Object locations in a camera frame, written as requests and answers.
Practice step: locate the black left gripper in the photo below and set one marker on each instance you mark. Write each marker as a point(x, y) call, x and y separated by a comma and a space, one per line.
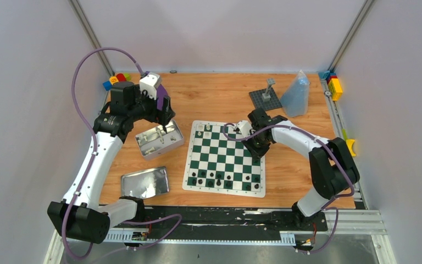
point(163, 110)

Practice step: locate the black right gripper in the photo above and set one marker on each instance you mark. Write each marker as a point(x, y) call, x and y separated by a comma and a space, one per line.
point(255, 153)

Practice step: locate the silver tin box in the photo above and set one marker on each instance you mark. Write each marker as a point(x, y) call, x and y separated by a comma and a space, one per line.
point(157, 141)

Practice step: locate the green white chess board mat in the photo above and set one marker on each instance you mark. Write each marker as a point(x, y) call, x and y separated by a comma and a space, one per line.
point(217, 162)

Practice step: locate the silver tin lid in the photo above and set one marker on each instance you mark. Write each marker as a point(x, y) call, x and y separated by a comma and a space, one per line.
point(146, 183)

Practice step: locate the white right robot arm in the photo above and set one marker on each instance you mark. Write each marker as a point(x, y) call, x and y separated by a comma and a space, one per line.
point(333, 170)

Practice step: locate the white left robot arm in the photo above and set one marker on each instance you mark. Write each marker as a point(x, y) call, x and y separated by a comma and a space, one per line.
point(79, 214)

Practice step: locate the purple metronome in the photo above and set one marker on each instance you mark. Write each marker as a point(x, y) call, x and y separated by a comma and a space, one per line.
point(163, 99)

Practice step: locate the colourful toy block stack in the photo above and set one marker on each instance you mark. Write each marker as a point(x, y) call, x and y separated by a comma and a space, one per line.
point(115, 79)

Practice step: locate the grey lego baseplate with tower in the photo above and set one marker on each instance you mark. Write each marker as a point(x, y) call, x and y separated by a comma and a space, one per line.
point(266, 98)

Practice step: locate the blue plastic bag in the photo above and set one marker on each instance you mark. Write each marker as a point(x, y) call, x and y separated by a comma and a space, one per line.
point(294, 101)

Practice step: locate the yellow curved block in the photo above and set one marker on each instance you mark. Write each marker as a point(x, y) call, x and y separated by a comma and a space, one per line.
point(350, 146)

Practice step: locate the yellow red blue duplo bricks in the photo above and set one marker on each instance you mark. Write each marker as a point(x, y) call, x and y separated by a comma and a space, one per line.
point(333, 83)

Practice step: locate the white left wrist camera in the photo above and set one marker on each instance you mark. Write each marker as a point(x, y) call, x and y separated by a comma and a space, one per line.
point(149, 84)

